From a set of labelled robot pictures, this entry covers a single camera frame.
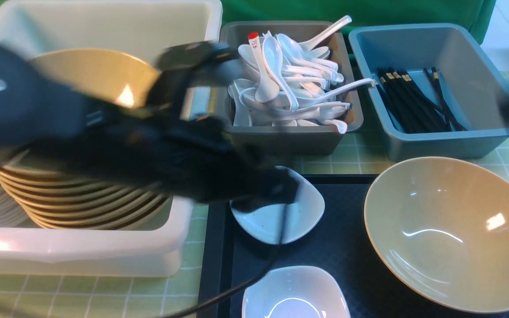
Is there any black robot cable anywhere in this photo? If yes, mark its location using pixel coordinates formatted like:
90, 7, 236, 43
157, 201, 290, 318

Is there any beige noodle bowl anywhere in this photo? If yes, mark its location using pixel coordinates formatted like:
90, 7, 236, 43
364, 157, 509, 314

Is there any large white plastic tub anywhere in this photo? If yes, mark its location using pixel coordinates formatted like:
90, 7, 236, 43
0, 0, 223, 276

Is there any stack of beige bowls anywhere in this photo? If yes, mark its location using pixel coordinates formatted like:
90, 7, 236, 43
0, 48, 171, 230

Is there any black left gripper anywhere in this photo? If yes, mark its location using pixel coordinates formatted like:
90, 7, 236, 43
104, 42, 299, 212

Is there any blue chopstick bin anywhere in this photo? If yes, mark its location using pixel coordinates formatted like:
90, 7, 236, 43
348, 23, 509, 162

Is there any white square dish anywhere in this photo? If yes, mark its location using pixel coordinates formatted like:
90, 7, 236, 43
230, 166, 325, 244
242, 265, 351, 318

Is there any red-tipped white spoon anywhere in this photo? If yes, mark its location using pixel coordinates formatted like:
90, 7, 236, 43
248, 32, 279, 103

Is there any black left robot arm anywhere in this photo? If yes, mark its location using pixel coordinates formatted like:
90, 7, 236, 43
0, 42, 299, 213

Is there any grey spoon bin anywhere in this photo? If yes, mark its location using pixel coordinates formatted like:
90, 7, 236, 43
210, 21, 364, 155

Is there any bundle of black chopsticks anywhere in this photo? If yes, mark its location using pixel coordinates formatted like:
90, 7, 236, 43
376, 67, 467, 134

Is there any pile of white spoons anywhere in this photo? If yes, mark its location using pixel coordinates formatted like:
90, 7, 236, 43
228, 15, 376, 134

